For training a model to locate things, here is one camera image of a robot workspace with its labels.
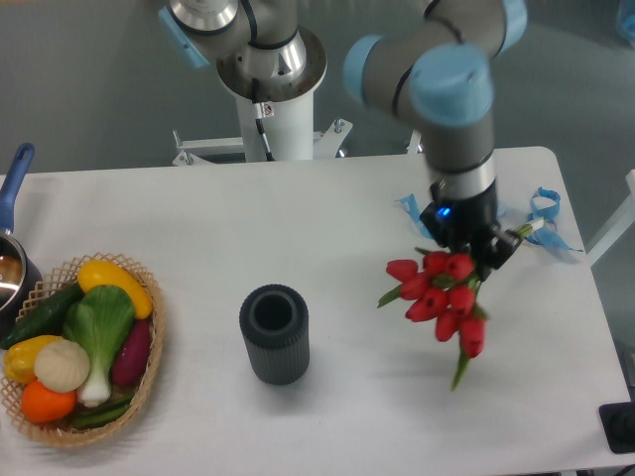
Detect woven wicker basket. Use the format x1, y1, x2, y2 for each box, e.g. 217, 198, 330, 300
1, 253, 166, 448

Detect dark grey ribbed vase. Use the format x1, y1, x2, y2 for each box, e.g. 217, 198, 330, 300
239, 284, 310, 386

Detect black device at edge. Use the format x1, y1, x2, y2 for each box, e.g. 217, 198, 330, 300
598, 402, 634, 454

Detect green bok choy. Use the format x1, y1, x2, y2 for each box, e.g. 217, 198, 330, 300
63, 286, 135, 409

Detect white garlic bulb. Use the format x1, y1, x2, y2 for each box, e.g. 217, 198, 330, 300
34, 339, 90, 393

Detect white frame at right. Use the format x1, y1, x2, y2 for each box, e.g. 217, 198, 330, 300
586, 170, 634, 267

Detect orange fruit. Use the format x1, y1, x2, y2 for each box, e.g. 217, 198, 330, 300
21, 380, 76, 423

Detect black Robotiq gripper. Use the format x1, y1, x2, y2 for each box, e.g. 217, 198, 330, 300
420, 180, 522, 271

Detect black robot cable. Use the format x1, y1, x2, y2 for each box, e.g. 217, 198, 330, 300
249, 78, 276, 163

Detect yellow bell pepper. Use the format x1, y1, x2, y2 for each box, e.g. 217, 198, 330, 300
3, 335, 62, 385

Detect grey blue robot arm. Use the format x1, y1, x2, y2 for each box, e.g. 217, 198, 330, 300
159, 1, 527, 276

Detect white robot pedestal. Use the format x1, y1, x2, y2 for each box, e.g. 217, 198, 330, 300
174, 27, 353, 166

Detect blue ribbon strip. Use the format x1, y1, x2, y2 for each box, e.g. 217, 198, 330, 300
396, 193, 432, 239

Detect red tulip bouquet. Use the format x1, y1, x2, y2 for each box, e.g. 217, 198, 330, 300
377, 249, 489, 390

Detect blue handled saucepan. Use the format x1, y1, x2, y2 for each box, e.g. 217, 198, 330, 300
1, 143, 42, 338

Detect purple sweet potato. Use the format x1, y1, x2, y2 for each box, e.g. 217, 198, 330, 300
111, 319, 151, 387

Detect dark green cucumber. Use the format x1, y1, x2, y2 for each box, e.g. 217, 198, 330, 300
1, 283, 83, 350

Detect green bean pods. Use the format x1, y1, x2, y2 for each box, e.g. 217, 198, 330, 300
70, 395, 133, 430

